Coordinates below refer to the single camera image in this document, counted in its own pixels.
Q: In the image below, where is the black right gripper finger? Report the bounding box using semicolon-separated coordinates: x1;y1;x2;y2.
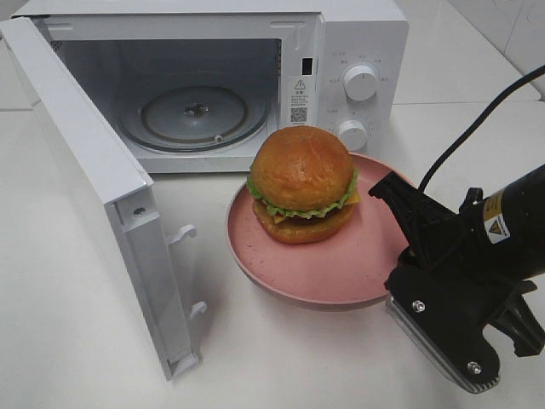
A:
369;171;460;268

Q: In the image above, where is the white microwave oven body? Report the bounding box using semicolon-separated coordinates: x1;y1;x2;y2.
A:
9;1;409;173

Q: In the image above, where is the burger with lettuce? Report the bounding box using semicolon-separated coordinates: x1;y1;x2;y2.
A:
246;125;359;245

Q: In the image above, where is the white microwave door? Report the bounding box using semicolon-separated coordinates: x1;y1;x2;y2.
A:
1;17;206;379

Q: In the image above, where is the pink round plate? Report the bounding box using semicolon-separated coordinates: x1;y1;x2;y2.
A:
227;154;407;309

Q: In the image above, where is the upper white power knob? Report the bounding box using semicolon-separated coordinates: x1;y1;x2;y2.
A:
341;61;379;101

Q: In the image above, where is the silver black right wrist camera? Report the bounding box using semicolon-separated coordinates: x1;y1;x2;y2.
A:
385;265;544;394

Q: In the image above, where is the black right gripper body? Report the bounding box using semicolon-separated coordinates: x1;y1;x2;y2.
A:
399;161;545;359

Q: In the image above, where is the glass microwave turntable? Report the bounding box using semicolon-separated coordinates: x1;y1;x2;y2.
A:
118;85;270;153

